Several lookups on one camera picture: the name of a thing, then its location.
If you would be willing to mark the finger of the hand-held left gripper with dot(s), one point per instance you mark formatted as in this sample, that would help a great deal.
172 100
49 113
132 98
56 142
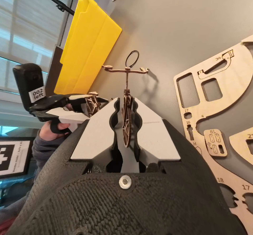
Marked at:
71 116
78 100

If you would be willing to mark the wooden parts sheet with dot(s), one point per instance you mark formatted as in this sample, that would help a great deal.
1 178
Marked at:
213 108

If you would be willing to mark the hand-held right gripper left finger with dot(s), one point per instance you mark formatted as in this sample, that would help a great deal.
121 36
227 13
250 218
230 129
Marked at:
94 138

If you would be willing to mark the small wooden model part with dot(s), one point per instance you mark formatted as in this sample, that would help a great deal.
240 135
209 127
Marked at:
92 105

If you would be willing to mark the person's left hand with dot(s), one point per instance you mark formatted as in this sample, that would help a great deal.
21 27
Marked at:
46 132

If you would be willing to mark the wooden bicycle model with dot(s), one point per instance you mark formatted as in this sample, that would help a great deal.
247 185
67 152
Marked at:
126 100

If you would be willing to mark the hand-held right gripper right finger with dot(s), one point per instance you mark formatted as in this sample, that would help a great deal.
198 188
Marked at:
156 140

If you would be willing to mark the framed marker poster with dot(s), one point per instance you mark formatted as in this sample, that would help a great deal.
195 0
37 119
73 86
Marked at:
6 155

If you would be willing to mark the yellow plastic bin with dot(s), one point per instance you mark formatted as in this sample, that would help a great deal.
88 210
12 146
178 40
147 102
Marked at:
85 51

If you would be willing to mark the person's left forearm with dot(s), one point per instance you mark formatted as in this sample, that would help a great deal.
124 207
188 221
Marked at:
41 149

